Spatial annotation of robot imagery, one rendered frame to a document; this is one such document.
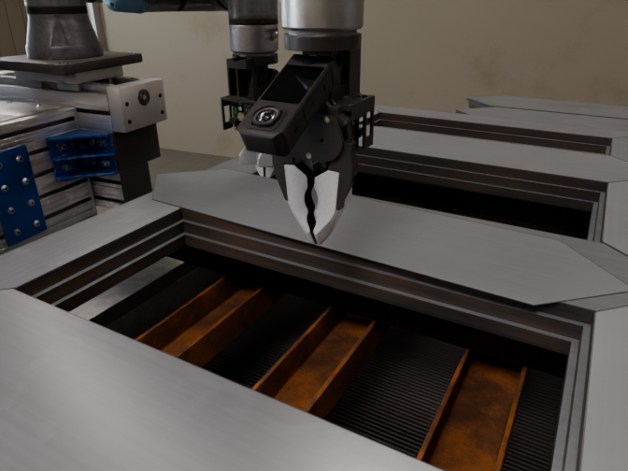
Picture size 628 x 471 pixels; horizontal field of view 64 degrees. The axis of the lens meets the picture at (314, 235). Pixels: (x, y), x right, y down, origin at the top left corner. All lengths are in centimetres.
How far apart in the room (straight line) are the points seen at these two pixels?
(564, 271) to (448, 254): 13
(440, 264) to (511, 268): 8
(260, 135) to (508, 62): 292
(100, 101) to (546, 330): 91
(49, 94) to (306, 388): 84
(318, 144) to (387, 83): 294
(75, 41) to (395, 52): 246
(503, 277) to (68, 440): 46
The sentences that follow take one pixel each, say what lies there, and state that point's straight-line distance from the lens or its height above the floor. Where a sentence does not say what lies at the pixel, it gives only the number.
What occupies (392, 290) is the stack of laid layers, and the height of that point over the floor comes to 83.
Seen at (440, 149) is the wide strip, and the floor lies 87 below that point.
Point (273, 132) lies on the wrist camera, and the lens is 42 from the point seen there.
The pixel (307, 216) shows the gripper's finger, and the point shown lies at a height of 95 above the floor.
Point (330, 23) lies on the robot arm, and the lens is 47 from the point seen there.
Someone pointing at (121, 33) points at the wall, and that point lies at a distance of 446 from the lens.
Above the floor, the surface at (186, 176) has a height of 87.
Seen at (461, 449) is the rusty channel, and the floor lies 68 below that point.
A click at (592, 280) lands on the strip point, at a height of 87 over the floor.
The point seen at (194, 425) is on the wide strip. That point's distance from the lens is 41.
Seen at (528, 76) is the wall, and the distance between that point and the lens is 329.
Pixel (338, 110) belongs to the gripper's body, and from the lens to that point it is 48.
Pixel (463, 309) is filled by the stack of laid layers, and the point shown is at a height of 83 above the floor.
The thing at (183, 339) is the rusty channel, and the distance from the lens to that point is 82.
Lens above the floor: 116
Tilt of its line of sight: 26 degrees down
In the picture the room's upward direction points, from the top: straight up
